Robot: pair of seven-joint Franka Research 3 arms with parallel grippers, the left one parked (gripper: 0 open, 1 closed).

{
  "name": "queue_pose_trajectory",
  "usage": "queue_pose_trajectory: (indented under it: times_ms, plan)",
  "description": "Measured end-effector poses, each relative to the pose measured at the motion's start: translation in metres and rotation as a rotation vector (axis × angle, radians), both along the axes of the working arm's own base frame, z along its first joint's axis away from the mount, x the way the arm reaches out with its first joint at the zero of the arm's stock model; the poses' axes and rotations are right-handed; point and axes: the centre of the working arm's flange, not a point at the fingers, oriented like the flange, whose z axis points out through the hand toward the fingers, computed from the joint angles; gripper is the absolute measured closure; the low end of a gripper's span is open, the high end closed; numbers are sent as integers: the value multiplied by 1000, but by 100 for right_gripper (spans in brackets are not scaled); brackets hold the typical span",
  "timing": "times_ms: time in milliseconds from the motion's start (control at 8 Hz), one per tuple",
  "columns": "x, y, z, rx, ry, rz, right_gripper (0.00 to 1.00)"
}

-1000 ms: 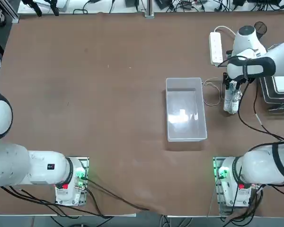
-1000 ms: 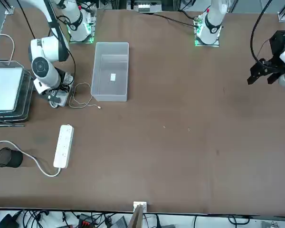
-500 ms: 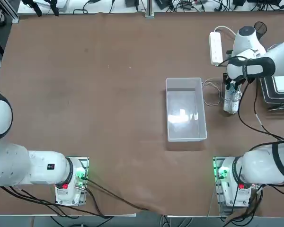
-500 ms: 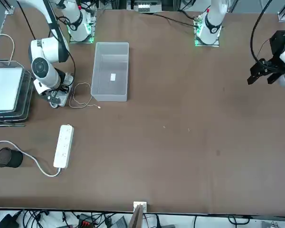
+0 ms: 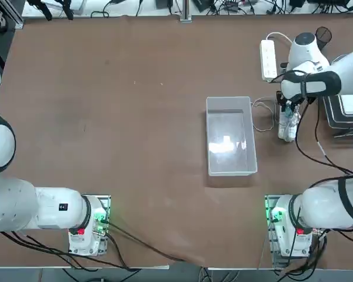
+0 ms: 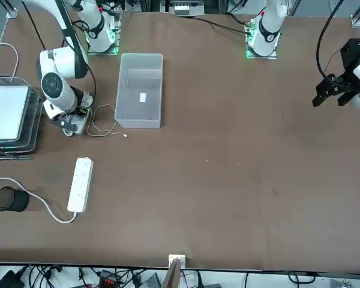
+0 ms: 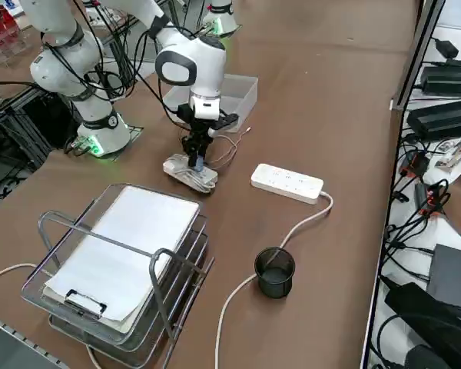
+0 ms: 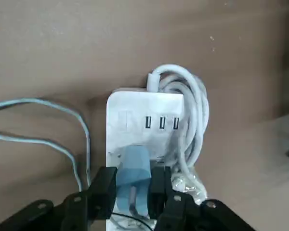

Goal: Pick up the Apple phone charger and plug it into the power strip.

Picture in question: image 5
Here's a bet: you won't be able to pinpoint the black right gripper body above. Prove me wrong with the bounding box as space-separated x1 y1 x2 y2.
276 90 306 109

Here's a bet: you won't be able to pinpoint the long white power strip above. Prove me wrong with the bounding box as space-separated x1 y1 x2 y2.
260 39 278 82

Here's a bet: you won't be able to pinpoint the silver mesh stacked file tray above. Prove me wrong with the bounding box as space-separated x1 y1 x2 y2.
322 93 353 139

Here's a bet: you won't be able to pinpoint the translucent plastic bin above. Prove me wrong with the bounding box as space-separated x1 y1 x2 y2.
205 96 258 177

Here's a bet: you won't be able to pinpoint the black mesh pen cup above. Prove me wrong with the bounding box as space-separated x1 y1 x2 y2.
315 26 333 51

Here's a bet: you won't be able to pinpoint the black stand legs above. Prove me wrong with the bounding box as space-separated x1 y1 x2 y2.
26 0 74 21

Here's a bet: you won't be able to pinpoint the bundled grey-white cord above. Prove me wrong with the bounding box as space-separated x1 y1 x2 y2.
284 108 301 142

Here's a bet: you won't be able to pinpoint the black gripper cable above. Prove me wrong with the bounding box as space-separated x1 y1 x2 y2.
294 98 353 176

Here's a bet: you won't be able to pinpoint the black cable with white band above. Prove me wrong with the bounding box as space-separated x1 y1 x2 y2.
313 98 352 174

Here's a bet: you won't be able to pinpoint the thick white power strip cord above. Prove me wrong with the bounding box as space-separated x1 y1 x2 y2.
266 32 294 48

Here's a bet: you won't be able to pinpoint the aluminium frame post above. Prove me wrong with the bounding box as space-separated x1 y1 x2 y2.
181 0 192 23
12 12 25 30

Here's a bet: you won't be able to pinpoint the black base cable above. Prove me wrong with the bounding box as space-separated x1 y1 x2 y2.
105 220 192 263
0 230 136 271
282 227 353 277

